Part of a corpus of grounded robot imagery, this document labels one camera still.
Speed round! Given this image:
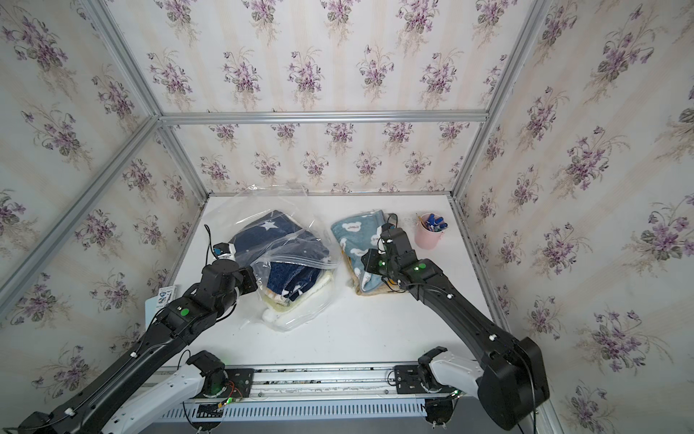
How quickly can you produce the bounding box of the navy star pattern blanket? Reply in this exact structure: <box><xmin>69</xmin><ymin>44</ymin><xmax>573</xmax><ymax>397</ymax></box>
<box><xmin>231</xmin><ymin>210</ymin><xmax>334</xmax><ymax>306</ymax></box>

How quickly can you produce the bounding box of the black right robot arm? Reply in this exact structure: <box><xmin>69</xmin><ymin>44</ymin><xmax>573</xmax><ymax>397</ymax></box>
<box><xmin>361</xmin><ymin>224</ymin><xmax>551</xmax><ymax>430</ymax></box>

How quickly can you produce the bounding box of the teal bear pattern blanket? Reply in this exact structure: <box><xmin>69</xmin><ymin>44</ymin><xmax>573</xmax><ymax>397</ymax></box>
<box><xmin>331</xmin><ymin>210</ymin><xmax>386</xmax><ymax>277</ymax></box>

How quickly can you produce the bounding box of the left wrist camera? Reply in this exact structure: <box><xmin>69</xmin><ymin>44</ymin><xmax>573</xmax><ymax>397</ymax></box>
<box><xmin>211</xmin><ymin>242</ymin><xmax>236</xmax><ymax>260</ymax></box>

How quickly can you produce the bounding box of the beige blanket with orange pattern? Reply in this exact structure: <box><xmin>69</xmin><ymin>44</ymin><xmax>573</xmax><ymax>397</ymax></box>
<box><xmin>343</xmin><ymin>254</ymin><xmax>397</xmax><ymax>297</ymax></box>

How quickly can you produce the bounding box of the pink cup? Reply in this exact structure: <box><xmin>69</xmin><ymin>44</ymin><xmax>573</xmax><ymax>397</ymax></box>
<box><xmin>415</xmin><ymin>217</ymin><xmax>446</xmax><ymax>251</ymax></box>

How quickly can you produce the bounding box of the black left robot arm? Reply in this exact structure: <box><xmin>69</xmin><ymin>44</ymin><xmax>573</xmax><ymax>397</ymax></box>
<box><xmin>5</xmin><ymin>259</ymin><xmax>258</xmax><ymax>433</ymax></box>

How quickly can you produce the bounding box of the clear plastic vacuum bag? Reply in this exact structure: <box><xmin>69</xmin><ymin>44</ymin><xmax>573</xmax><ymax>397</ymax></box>
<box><xmin>208</xmin><ymin>184</ymin><xmax>341</xmax><ymax>332</ymax></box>

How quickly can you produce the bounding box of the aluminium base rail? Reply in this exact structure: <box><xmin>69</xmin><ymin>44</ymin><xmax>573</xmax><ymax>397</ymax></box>
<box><xmin>91</xmin><ymin>357</ymin><xmax>549</xmax><ymax>405</ymax></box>

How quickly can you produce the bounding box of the white label card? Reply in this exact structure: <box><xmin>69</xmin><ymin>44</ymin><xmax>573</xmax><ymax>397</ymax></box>
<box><xmin>145</xmin><ymin>285</ymin><xmax>176</xmax><ymax>324</ymax></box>

